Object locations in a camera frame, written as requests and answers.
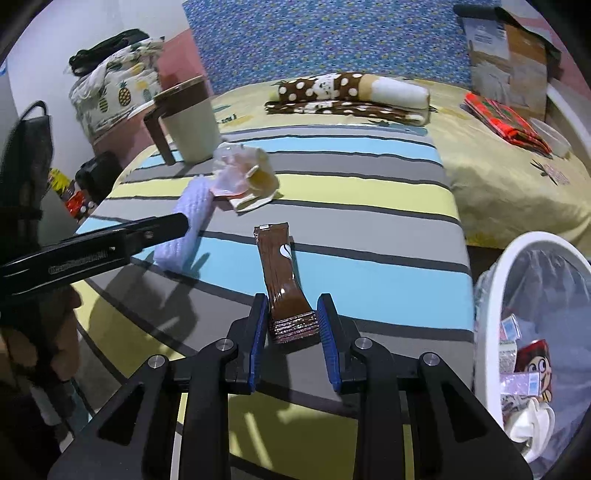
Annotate black box by bed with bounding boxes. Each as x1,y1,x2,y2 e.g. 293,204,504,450
75,151,122,204

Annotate pink pillow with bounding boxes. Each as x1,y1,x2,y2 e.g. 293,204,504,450
157,29,213,96

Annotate pineapple print fabric pile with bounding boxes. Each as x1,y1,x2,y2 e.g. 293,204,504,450
69,38,164,142

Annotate brown snack wrapper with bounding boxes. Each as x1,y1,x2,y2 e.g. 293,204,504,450
253,223,318,344

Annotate cartoon face snack packet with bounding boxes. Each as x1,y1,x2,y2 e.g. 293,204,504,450
515,339,553,403

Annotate black clothing on pile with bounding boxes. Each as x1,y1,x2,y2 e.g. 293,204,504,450
68,29,149,77

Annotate brown polka dot blanket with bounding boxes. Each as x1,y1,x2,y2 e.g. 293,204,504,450
264,71,430,126

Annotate striped cloth table cover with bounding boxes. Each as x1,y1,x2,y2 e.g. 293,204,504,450
75,125,474,479

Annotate bedding package bag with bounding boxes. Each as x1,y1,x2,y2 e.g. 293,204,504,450
454,4,562,120

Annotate crumpled white paper trash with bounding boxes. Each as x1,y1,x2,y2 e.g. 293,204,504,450
505,398,555,463

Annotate blue dotted headboard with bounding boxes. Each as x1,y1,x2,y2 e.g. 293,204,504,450
181,0,502,95

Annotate red toy car box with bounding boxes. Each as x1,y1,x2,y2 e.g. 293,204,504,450
48,168,97,221

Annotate clear plastic container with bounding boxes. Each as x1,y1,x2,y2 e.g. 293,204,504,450
529,118,571,158

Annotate crumpled clear plastic cup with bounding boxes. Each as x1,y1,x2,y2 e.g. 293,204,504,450
211,142,280,214

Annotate white round trash bin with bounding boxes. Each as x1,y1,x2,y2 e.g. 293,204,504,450
472,230,591,480

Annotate red plaid folded cloth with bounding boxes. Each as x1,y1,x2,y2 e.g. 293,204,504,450
464,92,552,156

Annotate person's left hand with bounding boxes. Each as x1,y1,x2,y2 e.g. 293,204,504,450
1,286,82,389

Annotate yellow pineapple bed sheet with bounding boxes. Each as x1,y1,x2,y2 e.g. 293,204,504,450
213,83,590,254

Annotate beige mug with brown lid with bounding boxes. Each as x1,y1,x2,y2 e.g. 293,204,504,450
143,76,221,165

